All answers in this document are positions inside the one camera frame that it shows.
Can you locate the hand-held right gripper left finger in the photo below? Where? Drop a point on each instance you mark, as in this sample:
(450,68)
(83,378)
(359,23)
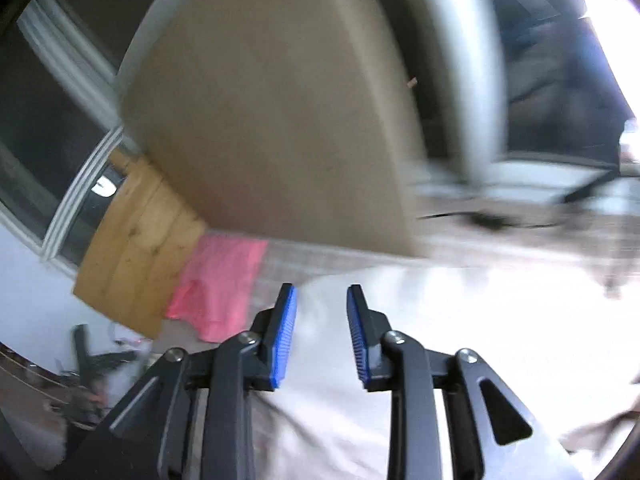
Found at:
(281,345)

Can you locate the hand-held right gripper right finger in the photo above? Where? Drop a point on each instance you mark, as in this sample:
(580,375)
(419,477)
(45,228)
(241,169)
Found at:
(359,345)

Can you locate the beige knit sweater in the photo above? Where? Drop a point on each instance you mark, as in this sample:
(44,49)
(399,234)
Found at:
(475,310)

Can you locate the pink folded garment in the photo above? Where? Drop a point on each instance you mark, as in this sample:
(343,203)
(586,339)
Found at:
(220,280)

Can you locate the plaid blanket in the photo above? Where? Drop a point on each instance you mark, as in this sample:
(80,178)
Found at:
(310,257)

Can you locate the pine wood board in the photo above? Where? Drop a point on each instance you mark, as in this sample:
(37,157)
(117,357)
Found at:
(135,250)

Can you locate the dark angled object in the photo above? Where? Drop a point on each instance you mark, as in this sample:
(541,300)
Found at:
(82,355)

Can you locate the light oak board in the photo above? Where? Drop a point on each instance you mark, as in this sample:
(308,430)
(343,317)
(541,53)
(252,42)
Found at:
(260,110)

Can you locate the black tripod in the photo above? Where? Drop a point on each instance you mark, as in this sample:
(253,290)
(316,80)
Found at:
(592,182)

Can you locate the white window frame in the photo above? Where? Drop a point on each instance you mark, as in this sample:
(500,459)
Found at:
(75,60)
(450,60)

